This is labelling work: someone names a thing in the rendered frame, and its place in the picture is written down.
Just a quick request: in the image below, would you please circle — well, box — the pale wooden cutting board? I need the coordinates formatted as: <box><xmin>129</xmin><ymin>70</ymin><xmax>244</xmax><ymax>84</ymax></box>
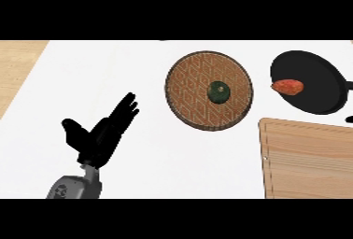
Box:
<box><xmin>259</xmin><ymin>117</ymin><xmax>353</xmax><ymax>200</ymax></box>

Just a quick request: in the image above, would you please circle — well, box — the dark green round vegetable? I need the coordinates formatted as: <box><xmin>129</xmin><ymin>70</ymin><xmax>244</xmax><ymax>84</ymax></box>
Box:
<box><xmin>206</xmin><ymin>80</ymin><xmax>232</xmax><ymax>105</ymax></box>

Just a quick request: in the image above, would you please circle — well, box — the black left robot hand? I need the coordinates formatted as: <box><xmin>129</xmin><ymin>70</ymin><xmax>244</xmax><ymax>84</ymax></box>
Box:
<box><xmin>61</xmin><ymin>91</ymin><xmax>141</xmax><ymax>170</ymax></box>

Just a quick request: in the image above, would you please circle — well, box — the round brown woven placemat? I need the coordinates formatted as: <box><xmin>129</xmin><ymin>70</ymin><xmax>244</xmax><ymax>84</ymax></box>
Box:
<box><xmin>164</xmin><ymin>50</ymin><xmax>256</xmax><ymax>132</ymax></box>

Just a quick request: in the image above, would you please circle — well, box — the orange sweet potato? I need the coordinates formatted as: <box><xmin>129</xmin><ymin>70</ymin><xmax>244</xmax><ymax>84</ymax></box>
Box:
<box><xmin>271</xmin><ymin>78</ymin><xmax>305</xmax><ymax>95</ymax></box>

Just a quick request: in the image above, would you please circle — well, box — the black frying pan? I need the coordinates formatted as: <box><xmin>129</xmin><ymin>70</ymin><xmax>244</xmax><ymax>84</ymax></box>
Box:
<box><xmin>269</xmin><ymin>49</ymin><xmax>353</xmax><ymax>116</ymax></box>

